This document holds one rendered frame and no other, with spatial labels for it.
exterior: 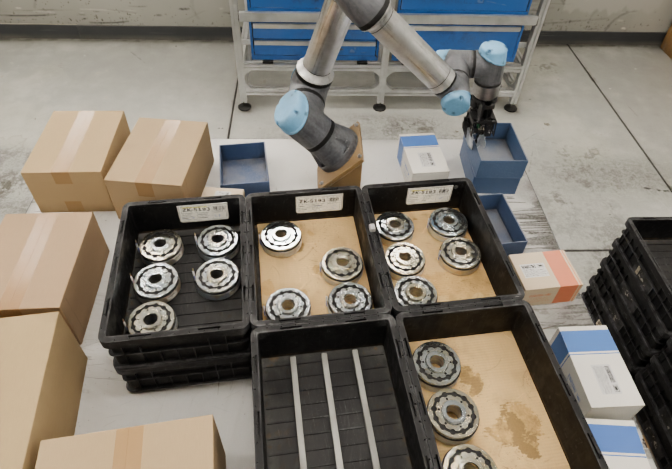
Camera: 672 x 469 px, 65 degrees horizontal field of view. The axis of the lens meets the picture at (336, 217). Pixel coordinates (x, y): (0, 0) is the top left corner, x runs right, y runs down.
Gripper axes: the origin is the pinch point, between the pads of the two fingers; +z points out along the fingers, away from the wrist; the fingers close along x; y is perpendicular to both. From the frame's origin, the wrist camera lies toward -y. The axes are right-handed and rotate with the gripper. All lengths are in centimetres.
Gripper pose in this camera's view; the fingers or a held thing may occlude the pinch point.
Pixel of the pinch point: (473, 144)
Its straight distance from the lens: 175.4
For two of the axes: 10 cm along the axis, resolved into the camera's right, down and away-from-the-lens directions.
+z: 0.4, 6.9, 7.2
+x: 10.0, -0.4, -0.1
